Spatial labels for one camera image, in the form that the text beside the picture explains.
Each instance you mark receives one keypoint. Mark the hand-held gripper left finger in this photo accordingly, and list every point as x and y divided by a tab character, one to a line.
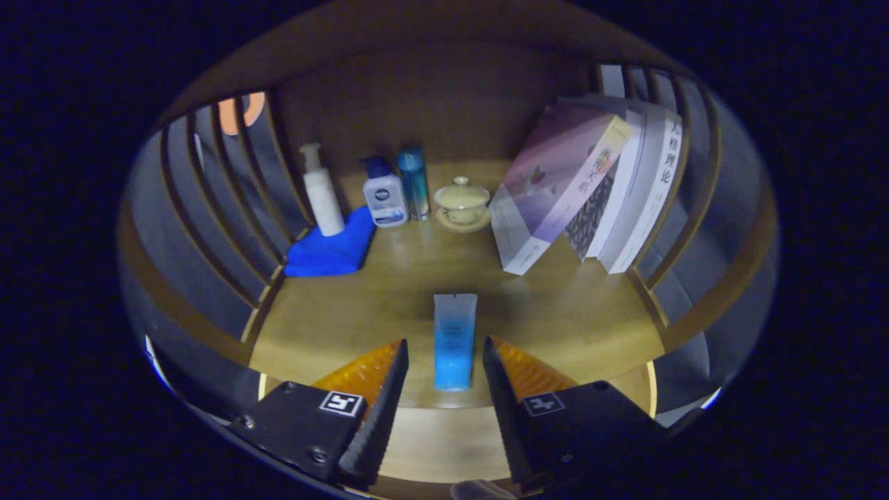
382	417

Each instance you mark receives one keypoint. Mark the white blue-capped lotion bottle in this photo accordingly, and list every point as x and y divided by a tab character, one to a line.
385	201

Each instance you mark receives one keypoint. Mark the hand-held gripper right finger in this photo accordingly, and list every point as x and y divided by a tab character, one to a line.
507	417

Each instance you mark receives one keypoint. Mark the purple cover book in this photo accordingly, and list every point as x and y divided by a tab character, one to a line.
549	187

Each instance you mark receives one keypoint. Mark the beige lidded teacup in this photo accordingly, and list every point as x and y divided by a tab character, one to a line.
462	201

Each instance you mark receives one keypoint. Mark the blue folded cloth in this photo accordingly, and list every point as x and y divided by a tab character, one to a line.
330	250

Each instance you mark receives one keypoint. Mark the white spine book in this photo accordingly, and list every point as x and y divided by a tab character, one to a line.
653	194

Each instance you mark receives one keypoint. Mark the wooden cabinet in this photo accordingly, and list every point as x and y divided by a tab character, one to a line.
444	90

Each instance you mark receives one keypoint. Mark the white pump bottle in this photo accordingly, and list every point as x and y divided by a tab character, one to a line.
326	201

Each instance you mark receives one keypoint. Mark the blue squeeze tube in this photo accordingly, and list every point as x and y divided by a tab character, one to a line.
455	347

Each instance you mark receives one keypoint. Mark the teal slim bottle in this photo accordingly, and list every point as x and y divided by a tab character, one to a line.
414	184

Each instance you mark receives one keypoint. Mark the wooden countertop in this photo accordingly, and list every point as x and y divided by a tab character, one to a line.
389	298

